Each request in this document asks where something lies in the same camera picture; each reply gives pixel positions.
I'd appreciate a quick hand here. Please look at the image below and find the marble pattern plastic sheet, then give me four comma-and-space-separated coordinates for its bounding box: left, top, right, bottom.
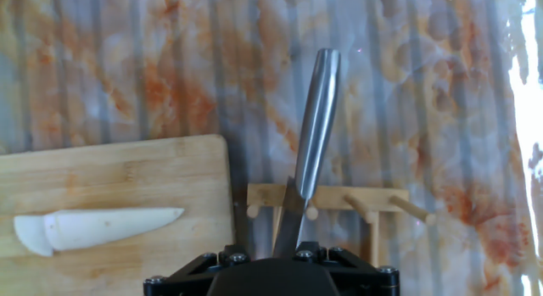
0, 0, 543, 296

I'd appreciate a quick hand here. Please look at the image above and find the steel cleaver knife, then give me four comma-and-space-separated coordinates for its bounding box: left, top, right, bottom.
271, 47, 342, 259

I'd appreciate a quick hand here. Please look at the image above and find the wooden peg rack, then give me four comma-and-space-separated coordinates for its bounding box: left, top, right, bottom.
245, 183, 437, 267

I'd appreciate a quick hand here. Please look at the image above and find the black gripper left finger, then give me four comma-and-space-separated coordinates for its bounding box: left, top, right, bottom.
143, 243, 255, 296

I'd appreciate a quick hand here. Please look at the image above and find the wooden cutting board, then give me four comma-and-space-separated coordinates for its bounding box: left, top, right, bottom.
0, 133, 235, 296

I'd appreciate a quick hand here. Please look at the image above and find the long tapered white radish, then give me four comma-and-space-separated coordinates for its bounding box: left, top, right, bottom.
43, 207, 186, 252

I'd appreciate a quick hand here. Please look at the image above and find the small white radish slice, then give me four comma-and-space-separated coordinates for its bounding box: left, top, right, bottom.
13, 214, 54, 258

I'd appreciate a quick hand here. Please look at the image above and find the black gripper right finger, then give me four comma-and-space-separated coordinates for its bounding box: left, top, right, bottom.
294, 240, 400, 296

